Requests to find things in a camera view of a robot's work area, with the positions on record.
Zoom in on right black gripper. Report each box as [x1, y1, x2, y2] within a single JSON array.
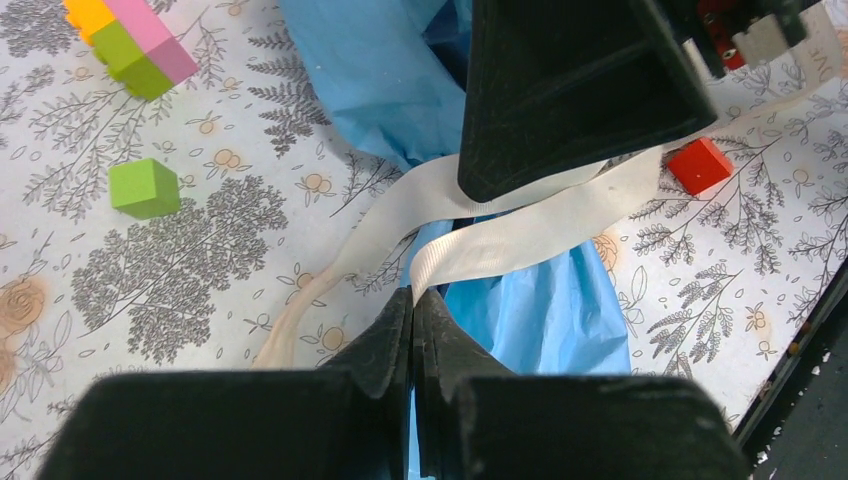
[[457, 0, 820, 202]]

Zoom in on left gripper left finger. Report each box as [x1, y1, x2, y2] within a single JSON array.
[[38, 288, 412, 479]]

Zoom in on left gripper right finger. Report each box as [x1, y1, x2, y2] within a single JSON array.
[[412, 291, 749, 479]]

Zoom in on flower bouquet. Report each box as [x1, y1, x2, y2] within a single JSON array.
[[259, 1, 631, 375]]

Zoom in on cream printed ribbon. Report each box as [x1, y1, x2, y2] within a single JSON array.
[[253, 1, 842, 370]]

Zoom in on red block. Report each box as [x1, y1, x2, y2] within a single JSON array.
[[667, 137, 734, 196]]

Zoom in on small green cube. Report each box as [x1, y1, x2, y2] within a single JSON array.
[[108, 158, 180, 220]]

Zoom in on stacked coloured toy blocks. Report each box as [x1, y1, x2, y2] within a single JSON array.
[[63, 0, 199, 101]]

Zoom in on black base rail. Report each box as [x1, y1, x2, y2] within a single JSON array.
[[734, 265, 847, 479]]

